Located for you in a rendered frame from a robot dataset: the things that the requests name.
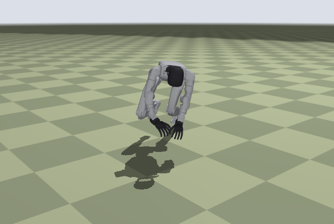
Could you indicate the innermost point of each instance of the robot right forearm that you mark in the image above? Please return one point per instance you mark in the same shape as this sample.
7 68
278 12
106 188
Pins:
149 103

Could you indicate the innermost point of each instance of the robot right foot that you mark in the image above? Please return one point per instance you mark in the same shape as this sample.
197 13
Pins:
158 104

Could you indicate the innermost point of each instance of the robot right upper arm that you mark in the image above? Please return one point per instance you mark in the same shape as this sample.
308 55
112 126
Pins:
152 78

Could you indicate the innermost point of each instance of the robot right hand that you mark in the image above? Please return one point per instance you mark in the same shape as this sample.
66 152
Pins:
161 125

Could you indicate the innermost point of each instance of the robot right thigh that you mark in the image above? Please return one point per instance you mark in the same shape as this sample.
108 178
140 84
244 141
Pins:
142 109

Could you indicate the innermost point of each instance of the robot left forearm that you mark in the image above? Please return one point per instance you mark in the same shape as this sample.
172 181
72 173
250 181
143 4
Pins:
183 109

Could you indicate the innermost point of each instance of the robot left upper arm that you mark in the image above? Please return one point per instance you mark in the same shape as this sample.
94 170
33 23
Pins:
190 77

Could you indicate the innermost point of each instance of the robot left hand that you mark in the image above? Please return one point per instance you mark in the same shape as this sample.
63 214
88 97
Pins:
178 128

